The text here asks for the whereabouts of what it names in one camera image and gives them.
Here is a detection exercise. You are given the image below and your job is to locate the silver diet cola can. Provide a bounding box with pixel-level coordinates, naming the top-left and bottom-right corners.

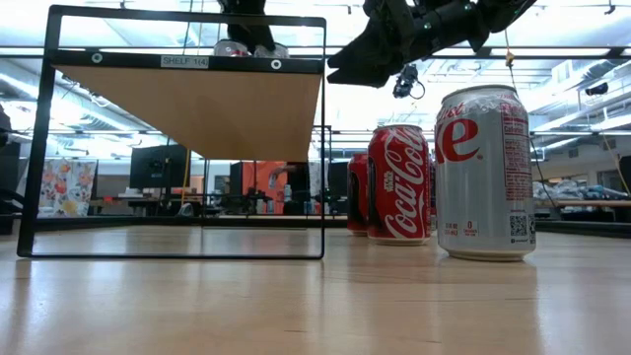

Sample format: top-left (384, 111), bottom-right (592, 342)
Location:
top-left (435, 84), bottom-right (537, 262)

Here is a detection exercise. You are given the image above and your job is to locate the floral cloth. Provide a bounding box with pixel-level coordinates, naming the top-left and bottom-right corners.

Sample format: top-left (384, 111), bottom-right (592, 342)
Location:
top-left (36, 158), bottom-right (99, 219)

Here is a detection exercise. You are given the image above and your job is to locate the black aluminium table frame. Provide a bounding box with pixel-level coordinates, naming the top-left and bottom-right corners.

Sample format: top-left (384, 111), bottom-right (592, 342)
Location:
top-left (0, 213), bottom-right (631, 237)

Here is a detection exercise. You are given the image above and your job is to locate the wooden shelf with black frame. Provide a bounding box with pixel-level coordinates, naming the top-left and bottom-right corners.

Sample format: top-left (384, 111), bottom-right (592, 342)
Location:
top-left (17, 4), bottom-right (332, 260)

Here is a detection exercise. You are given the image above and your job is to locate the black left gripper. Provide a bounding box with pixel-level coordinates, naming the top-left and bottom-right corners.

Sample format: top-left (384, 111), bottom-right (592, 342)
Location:
top-left (216, 0), bottom-right (277, 54)

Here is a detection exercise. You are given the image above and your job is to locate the wooden background table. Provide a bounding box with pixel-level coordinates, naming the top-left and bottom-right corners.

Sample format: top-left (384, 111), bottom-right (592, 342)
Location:
top-left (532, 198), bottom-right (631, 209)

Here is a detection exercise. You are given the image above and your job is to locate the black computer monitor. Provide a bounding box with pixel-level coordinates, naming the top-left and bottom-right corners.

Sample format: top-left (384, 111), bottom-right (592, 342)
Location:
top-left (129, 144), bottom-right (192, 190)

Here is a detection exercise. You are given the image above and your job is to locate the black overhead camera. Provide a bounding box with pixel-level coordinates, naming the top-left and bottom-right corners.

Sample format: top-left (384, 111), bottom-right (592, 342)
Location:
top-left (391, 62), bottom-right (426, 101)

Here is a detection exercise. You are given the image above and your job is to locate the black overhead rig beam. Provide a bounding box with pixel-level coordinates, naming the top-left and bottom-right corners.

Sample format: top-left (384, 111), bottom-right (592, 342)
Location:
top-left (0, 45), bottom-right (631, 59)

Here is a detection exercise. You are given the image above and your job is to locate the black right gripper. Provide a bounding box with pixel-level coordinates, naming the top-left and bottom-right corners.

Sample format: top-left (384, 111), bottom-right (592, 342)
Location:
top-left (326, 0), bottom-right (494, 89)

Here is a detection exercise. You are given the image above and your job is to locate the orange panel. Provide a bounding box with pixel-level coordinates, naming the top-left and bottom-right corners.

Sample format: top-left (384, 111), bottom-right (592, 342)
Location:
top-left (241, 160), bottom-right (289, 216)

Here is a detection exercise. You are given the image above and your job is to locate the thin black hanging cable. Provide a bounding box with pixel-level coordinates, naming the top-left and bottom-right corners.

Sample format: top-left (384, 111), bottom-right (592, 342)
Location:
top-left (507, 63), bottom-right (561, 208)

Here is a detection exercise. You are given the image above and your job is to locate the red cola can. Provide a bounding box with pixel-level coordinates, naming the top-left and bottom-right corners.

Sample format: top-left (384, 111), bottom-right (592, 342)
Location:
top-left (366, 123), bottom-right (433, 247)
top-left (428, 157), bottom-right (439, 232)
top-left (346, 152), bottom-right (371, 237)

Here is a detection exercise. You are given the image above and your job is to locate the white shelf label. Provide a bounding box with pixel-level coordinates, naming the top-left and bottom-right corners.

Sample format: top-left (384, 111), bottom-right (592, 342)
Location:
top-left (160, 54), bottom-right (210, 70)

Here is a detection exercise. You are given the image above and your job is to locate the pile of plastic bags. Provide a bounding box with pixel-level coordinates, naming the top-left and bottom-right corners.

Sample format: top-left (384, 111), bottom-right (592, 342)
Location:
top-left (532, 177), bottom-right (617, 201)

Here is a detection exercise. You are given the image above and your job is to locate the person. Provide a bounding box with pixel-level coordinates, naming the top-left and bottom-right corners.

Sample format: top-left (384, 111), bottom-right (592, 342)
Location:
top-left (268, 161), bottom-right (312, 217)

